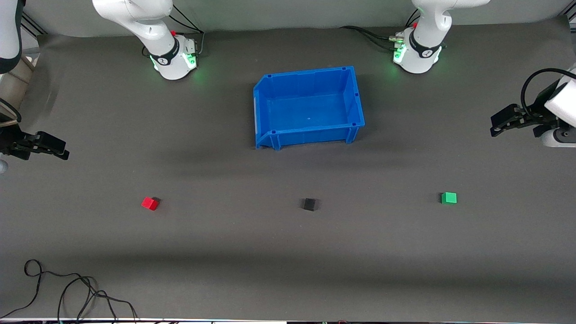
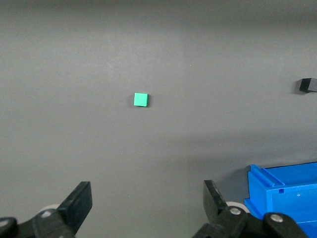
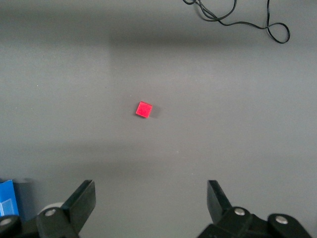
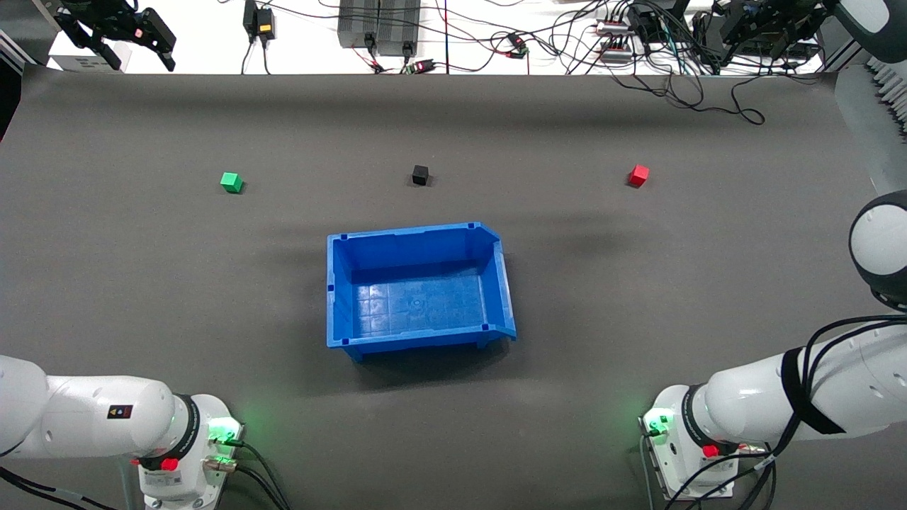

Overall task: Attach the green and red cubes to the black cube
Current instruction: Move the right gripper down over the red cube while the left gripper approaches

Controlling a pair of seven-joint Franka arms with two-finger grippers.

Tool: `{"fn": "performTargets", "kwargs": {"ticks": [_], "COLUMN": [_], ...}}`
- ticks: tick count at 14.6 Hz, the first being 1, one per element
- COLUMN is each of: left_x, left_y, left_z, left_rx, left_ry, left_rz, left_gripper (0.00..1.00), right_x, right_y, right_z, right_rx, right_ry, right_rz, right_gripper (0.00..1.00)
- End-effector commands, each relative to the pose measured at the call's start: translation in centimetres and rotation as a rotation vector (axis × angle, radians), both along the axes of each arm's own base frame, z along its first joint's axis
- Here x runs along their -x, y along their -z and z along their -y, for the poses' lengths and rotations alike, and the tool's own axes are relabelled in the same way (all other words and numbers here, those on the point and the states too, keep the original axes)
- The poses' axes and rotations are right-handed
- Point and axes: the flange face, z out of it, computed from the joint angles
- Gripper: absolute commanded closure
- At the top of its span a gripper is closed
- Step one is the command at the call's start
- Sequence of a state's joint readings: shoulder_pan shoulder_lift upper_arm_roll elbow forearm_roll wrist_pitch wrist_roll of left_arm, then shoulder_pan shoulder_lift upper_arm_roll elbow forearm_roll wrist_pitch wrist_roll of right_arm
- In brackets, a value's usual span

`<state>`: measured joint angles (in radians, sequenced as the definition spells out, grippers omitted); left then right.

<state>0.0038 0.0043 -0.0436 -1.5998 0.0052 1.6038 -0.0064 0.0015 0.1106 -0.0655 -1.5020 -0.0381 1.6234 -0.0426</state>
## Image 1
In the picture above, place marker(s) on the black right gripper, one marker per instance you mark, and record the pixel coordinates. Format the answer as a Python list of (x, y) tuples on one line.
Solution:
[(10, 143)]

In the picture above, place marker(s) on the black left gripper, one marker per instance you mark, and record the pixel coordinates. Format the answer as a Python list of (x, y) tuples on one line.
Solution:
[(536, 113)]

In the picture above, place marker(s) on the small green cube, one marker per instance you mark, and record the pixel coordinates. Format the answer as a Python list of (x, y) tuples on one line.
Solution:
[(449, 198)]

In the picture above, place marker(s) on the small red cube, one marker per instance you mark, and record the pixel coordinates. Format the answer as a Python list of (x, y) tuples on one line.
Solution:
[(149, 203)]

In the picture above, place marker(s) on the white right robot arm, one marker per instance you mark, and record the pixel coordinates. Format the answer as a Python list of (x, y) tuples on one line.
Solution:
[(153, 36)]

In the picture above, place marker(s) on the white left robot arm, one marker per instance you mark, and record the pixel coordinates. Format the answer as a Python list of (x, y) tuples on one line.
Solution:
[(425, 40)]

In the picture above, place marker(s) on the small black cube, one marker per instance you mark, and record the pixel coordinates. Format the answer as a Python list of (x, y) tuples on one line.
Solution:
[(309, 204)]

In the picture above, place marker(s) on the beige plastic box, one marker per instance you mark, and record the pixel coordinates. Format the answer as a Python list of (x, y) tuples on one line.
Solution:
[(18, 81)]

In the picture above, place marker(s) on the blue plastic storage bin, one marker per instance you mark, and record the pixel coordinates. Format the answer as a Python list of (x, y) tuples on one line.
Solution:
[(308, 112)]

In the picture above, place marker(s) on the dark grey table mat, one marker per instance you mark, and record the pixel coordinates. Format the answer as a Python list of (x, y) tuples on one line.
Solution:
[(288, 270)]

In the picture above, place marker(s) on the aluminium frame rail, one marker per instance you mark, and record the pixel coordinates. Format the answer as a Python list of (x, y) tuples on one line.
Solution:
[(35, 24)]

